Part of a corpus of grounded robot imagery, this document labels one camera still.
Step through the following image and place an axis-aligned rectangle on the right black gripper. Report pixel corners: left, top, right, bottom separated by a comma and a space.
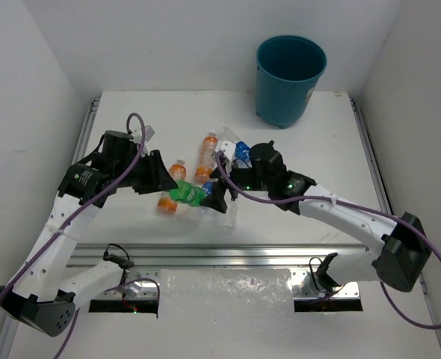
200, 156, 271, 212

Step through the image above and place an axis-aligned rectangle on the blue label bottle front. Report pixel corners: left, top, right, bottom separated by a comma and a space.
181, 181, 221, 233

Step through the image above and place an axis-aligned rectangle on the blue label bottle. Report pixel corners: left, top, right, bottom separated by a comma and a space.
216, 126, 251, 168
181, 181, 221, 233

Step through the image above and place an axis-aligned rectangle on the orange bottle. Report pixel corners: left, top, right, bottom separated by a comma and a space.
194, 132, 218, 184
156, 159, 187, 215

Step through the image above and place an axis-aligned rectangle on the green plastic bottle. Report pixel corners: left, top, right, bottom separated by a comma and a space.
169, 179, 206, 207

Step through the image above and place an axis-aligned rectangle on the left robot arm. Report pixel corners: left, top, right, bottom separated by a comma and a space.
0, 131, 177, 337

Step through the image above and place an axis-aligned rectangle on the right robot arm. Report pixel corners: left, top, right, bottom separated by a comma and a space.
201, 141, 431, 295

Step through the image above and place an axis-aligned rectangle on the teal plastic bin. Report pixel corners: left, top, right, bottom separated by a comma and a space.
255, 35, 327, 129

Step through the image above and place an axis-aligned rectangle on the clear bottle upright front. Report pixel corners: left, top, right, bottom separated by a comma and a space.
216, 200, 238, 234

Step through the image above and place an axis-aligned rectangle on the blue label bottle back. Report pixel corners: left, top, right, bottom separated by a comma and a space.
216, 126, 251, 168

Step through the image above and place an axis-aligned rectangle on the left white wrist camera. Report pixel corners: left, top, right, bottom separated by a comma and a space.
143, 126, 155, 142

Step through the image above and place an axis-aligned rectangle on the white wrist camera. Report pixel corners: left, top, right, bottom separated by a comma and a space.
143, 126, 155, 142
215, 140, 236, 162

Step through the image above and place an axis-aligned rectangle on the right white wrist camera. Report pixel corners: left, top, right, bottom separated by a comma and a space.
215, 140, 236, 162

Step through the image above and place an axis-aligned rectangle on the aluminium frame rail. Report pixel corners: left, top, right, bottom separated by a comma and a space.
8, 91, 441, 358

